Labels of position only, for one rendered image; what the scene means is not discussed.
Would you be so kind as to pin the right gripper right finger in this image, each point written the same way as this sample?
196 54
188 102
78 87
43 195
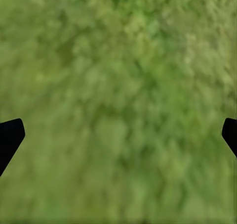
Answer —
229 133

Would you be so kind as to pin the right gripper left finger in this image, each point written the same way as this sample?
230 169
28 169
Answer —
11 135

